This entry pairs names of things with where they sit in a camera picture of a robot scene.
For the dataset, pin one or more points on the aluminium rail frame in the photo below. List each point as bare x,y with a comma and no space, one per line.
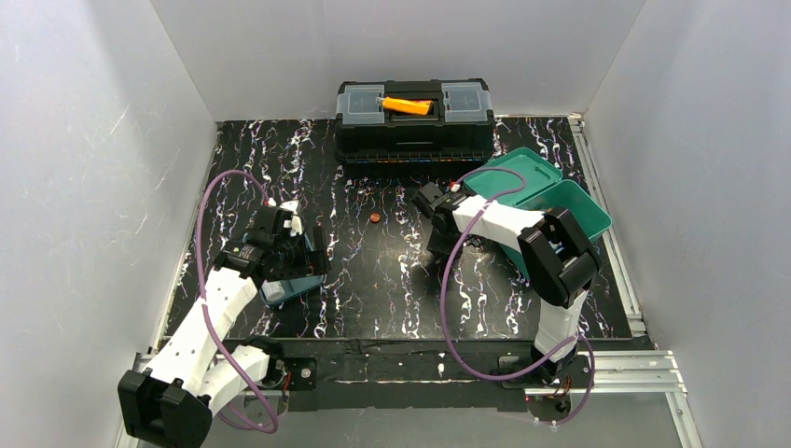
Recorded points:
374,326

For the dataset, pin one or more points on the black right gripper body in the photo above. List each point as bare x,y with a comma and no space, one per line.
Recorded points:
437,226

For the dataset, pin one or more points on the black toolbox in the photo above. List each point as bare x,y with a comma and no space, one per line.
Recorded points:
459,127

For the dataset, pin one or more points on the orange toolbox handle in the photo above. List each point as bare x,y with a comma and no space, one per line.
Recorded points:
405,106

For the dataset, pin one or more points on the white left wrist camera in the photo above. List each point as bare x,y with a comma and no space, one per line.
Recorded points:
288,220

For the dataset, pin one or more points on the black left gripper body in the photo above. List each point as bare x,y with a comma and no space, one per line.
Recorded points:
296,257

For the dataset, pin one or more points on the white medicine bottle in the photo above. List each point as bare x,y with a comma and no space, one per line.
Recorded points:
272,292

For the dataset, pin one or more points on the green medicine box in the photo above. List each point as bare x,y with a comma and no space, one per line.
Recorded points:
545,188

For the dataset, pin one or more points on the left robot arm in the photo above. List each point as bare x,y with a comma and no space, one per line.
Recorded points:
173,399

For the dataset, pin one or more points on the dark teal divider tray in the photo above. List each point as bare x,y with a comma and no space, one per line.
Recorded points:
299,287

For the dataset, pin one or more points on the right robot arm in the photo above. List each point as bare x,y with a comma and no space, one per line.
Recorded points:
559,259

